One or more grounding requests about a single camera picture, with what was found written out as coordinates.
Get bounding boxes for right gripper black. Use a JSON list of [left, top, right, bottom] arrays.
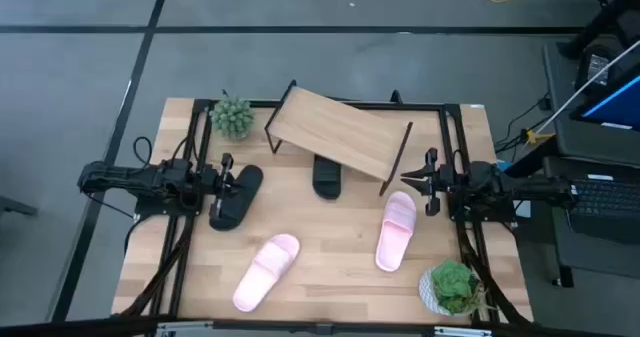
[[399, 147, 456, 217]]

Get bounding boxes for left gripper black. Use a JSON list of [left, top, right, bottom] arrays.
[[199, 152, 249, 219]]

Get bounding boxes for black rubber slide sandal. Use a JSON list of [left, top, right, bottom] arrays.
[[208, 164, 265, 232], [312, 154, 343, 201]]

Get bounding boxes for pink rubber slide sandal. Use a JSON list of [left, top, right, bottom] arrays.
[[374, 190, 418, 273], [232, 233, 301, 313]]

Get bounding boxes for wooden shelf black metal legs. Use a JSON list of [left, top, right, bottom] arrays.
[[263, 79, 414, 197]]

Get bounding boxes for round green plant patterned pot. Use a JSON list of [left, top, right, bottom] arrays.
[[209, 94, 256, 141]]

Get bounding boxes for green succulent white pot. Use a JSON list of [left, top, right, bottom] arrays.
[[418, 258, 496, 317]]

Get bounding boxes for grey side desk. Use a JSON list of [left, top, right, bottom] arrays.
[[542, 39, 640, 288]]

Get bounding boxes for black laptop keyboard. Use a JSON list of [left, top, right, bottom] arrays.
[[564, 173, 640, 244]]

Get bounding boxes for black box device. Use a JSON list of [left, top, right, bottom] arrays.
[[574, 39, 626, 96]]

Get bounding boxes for monitor with blue screen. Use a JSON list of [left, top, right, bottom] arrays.
[[569, 74, 640, 133]]

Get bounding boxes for dark chair leg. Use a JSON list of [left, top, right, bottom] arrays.
[[0, 195, 39, 218]]

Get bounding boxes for black stand leg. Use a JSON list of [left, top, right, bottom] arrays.
[[557, 0, 640, 61]]

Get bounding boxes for black aluminium table frame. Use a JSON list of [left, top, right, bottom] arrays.
[[119, 96, 534, 328]]

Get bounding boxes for yellow cable connector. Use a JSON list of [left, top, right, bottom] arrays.
[[524, 129, 556, 146]]

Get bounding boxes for silver metal bracket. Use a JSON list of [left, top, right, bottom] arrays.
[[433, 325, 494, 337], [154, 320, 214, 337]]

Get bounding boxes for white cable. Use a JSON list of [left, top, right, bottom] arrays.
[[522, 39, 640, 148]]

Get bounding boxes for black overhead frame beam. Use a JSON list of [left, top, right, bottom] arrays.
[[0, 315, 640, 337]]

